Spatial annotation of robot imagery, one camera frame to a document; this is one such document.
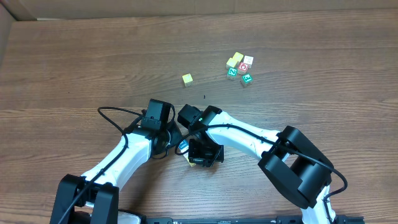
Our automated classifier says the blue letter block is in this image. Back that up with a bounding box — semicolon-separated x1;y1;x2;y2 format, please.
178;139;189;153

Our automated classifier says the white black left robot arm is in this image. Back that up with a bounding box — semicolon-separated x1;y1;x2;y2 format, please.
50;99;181;224

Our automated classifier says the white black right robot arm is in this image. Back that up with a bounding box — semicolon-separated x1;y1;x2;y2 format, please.
177;105;336;223

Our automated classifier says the green Z letter block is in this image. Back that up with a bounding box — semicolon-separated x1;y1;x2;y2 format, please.
226;67;237;80

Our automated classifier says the green letter block right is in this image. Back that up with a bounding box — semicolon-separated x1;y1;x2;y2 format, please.
240;73;253;88

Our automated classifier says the red letter block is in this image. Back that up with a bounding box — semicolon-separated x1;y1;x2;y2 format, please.
238;62;249;75

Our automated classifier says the yellow block left cluster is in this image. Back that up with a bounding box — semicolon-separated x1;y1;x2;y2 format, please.
226;57;240;69

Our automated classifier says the yellow block cluster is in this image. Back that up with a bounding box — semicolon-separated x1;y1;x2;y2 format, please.
233;52;244;63
226;57;240;69

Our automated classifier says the yellow block top cluster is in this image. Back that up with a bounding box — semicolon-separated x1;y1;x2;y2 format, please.
233;52;244;63

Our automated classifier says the white letter block cluster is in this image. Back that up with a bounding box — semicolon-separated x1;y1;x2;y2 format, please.
243;55;254;68

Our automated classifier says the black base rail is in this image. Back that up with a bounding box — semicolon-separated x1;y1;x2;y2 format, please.
136;216;365;224

